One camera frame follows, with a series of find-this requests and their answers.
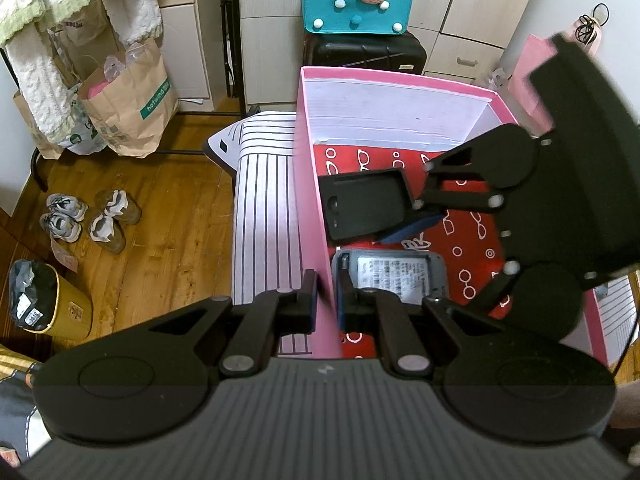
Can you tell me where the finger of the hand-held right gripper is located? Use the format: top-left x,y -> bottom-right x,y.
469,259 -> 522,319
375,143 -> 505,245

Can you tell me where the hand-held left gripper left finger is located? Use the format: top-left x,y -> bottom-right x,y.
148,269 -> 321,379

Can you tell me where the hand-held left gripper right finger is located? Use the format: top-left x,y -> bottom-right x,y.
334,260 -> 502,379

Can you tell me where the grey open-back phone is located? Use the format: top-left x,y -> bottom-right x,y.
332,247 -> 448,311

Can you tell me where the black phone case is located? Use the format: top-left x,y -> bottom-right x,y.
318,167 -> 417,242

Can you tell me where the pink cardboard box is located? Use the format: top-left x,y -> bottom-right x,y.
294,65 -> 621,367

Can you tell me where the pink shopping bag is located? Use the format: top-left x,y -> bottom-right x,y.
509,34 -> 563,133

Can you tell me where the small white tag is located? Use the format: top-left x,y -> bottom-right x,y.
487,67 -> 516,94

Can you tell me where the pale pink gift bag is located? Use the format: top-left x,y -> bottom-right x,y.
562,10 -> 603,55

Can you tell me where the black suitcase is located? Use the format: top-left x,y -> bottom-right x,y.
303,30 -> 427,76

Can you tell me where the brown shoes pair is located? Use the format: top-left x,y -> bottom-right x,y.
95,189 -> 143,226

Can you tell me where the white wardrobe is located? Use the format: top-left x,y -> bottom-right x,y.
239,0 -> 548,107

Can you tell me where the yellow trash bin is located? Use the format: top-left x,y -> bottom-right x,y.
7,259 -> 94,339

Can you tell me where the pink paper tag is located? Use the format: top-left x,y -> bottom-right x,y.
50,237 -> 79,274

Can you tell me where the brown green-label paper bag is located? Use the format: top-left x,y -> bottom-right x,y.
77,37 -> 180,157

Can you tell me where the black bin bag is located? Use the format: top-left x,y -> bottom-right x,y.
7,259 -> 58,332

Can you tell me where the white green plastic bag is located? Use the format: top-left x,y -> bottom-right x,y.
59,102 -> 108,156

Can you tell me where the black tripod stand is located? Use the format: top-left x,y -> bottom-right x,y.
220,0 -> 249,117

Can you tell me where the yellow striped cloth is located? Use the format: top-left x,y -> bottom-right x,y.
0,344 -> 51,379

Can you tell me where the black clothes rack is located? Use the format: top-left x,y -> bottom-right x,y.
0,47 -> 236,194

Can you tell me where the grey white cloth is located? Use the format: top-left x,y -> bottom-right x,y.
0,374 -> 49,467

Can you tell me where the plain brown paper bag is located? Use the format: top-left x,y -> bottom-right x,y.
12,87 -> 65,161

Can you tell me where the brown black-print paper bag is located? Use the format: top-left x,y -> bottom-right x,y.
47,0 -> 126,92

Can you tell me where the white green fluffy robe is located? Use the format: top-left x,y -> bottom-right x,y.
0,0 -> 163,148

